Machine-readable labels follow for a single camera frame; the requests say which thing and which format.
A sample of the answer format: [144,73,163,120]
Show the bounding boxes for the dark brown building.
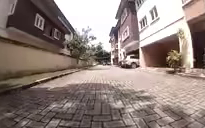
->
[6,0,77,51]

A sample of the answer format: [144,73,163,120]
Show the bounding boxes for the pink and white building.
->
[181,0,205,71]

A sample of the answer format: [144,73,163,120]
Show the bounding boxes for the white building with garage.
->
[135,0,195,69]

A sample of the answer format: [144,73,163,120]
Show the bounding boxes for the tan boundary wall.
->
[0,24,94,83]

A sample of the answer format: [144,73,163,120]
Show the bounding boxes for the green tree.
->
[68,27,98,66]

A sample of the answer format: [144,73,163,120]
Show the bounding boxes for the white car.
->
[119,54,140,69]

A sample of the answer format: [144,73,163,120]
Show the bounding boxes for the grey brick paved road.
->
[0,64,205,128]

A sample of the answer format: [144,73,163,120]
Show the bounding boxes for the raised concrete pavement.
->
[0,67,88,98]

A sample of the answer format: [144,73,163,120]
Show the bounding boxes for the potted plant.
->
[165,49,184,74]

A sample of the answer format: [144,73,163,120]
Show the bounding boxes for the maroon building with white windows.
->
[114,0,141,66]

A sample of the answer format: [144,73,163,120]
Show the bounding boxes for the dark green trees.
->
[91,42,112,65]

